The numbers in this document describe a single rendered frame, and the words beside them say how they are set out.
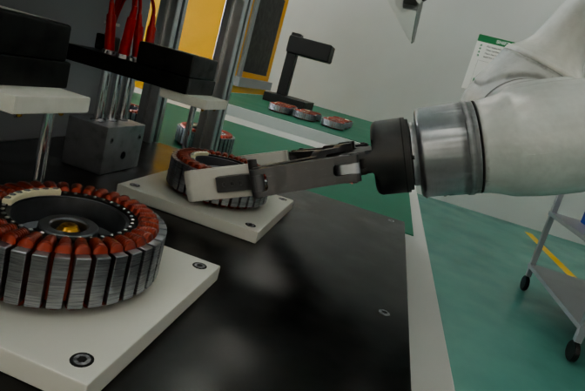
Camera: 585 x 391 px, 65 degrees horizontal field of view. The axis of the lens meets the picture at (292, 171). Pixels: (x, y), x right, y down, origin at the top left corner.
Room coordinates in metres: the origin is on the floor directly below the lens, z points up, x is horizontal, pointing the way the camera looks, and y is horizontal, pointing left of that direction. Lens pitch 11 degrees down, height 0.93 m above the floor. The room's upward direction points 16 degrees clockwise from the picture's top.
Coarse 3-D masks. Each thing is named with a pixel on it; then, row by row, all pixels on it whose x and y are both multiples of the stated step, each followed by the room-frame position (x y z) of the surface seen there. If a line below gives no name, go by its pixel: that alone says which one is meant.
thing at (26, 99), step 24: (0, 24) 0.24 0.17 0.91; (24, 24) 0.26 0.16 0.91; (48, 24) 0.27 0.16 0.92; (0, 48) 0.24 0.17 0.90; (24, 48) 0.26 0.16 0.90; (48, 48) 0.28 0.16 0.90; (0, 72) 0.24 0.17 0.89; (24, 72) 0.26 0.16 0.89; (48, 72) 0.28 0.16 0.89; (0, 96) 0.23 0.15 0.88; (24, 96) 0.24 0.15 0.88; (48, 96) 0.25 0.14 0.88; (72, 96) 0.27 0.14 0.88
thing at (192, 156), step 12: (180, 156) 0.47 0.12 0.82; (192, 156) 0.48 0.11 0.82; (204, 156) 0.51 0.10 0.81; (216, 156) 0.52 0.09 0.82; (228, 156) 0.53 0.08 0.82; (168, 168) 0.48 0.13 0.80; (180, 168) 0.45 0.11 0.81; (192, 168) 0.44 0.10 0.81; (204, 168) 0.44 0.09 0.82; (168, 180) 0.46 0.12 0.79; (180, 180) 0.45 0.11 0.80; (180, 192) 0.45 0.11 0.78; (216, 204) 0.44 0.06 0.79; (228, 204) 0.46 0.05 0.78; (240, 204) 0.45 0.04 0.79; (252, 204) 0.46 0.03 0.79
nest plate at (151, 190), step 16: (160, 176) 0.50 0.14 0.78; (128, 192) 0.43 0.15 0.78; (144, 192) 0.43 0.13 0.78; (160, 192) 0.44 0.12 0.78; (176, 192) 0.45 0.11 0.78; (160, 208) 0.42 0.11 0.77; (176, 208) 0.42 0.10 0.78; (192, 208) 0.42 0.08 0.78; (208, 208) 0.43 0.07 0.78; (224, 208) 0.45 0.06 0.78; (240, 208) 0.46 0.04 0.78; (256, 208) 0.48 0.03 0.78; (272, 208) 0.49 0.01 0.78; (288, 208) 0.53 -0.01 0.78; (208, 224) 0.41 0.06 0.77; (224, 224) 0.41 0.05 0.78; (240, 224) 0.41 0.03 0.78; (256, 224) 0.43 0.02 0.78; (272, 224) 0.46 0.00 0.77; (256, 240) 0.41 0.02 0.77
